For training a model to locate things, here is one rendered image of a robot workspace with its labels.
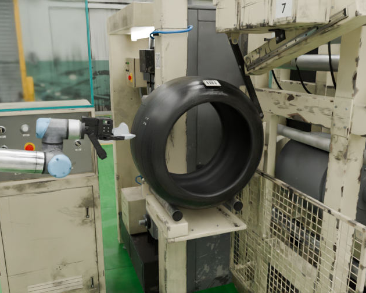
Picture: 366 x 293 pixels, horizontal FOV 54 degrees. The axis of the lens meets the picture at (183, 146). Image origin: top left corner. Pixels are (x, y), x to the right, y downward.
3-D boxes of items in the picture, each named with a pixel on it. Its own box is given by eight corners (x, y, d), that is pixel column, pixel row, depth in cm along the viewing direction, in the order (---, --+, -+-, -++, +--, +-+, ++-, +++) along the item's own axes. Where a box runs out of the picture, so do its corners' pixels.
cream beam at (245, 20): (214, 33, 169) (214, 0, 166) (259, 34, 178) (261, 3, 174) (294, 22, 114) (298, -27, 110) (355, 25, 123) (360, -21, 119)
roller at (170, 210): (158, 182, 177) (158, 191, 178) (150, 183, 175) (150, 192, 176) (183, 210, 145) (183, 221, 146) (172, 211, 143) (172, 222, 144)
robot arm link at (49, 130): (36, 138, 133) (36, 115, 131) (67, 139, 137) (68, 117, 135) (35, 142, 126) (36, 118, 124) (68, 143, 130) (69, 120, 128)
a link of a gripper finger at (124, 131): (137, 125, 138) (114, 124, 135) (136, 140, 140) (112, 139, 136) (136, 124, 141) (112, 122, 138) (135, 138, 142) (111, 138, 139)
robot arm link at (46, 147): (43, 175, 125) (44, 145, 123) (38, 167, 135) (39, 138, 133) (65, 174, 129) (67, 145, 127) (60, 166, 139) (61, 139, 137)
